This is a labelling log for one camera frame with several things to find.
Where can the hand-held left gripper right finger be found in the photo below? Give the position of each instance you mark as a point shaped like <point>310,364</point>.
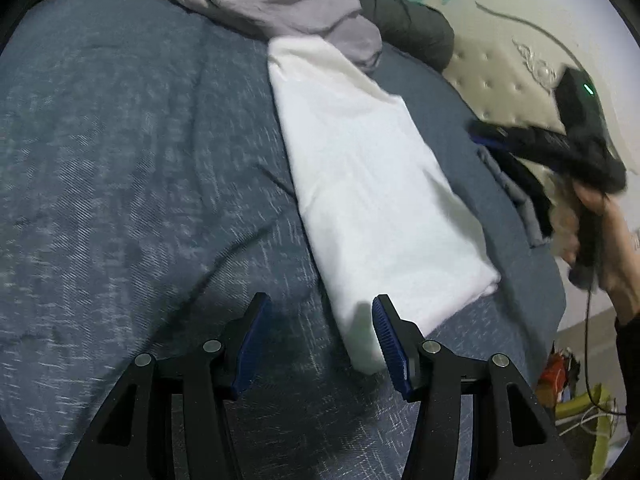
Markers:
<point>390,345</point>

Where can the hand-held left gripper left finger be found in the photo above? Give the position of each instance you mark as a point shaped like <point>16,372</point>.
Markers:
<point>250,355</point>

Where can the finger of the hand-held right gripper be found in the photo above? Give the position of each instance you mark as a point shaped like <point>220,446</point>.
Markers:
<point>515,139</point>

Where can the white long-sleeve shirt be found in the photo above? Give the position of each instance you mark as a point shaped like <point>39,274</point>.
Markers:
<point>360,185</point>

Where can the person's right forearm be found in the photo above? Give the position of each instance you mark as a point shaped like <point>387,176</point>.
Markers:
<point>627,305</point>

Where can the person's right hand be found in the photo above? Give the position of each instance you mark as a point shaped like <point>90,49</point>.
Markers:
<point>617,240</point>

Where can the folded black grey garment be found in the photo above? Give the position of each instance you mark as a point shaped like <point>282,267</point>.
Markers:
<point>525,185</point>

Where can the cream tufted headboard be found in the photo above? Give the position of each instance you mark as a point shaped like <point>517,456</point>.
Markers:
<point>500,75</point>

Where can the orange object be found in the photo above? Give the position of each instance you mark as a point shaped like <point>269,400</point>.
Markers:
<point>552,375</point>

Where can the yellow green plastic object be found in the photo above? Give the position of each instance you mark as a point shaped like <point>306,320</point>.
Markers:
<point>602,435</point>

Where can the bed with blue sheet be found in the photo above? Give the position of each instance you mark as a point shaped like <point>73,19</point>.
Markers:
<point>125,160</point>

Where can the grey jacket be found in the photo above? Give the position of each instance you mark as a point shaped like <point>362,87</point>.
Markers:
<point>280,0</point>

